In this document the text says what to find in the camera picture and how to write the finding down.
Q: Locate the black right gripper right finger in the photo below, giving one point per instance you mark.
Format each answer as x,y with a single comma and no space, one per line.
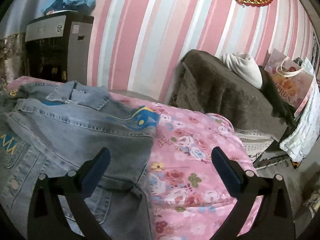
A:
274,219

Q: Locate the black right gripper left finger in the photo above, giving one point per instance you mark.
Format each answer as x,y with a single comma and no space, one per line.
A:
46,219

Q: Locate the blue denim jacket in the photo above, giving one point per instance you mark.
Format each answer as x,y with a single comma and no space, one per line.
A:
52,129

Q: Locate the white plastic bag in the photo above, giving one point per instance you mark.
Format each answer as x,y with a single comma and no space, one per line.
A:
299,144

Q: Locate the pink floral bed sheet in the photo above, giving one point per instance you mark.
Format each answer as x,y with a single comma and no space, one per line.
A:
188,197

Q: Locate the dark grey fuzzy blanket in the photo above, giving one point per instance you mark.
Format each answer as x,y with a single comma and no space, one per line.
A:
196,59

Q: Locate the floral paper gift bag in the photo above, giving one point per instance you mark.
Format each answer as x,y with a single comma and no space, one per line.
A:
294,82

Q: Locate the white cloth bundle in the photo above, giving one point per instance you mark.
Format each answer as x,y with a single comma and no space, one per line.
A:
245,67

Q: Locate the brown patterned curtain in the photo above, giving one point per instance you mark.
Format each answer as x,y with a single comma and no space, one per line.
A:
13,57

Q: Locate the black silver air cooler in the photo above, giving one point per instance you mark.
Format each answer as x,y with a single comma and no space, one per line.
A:
57,46

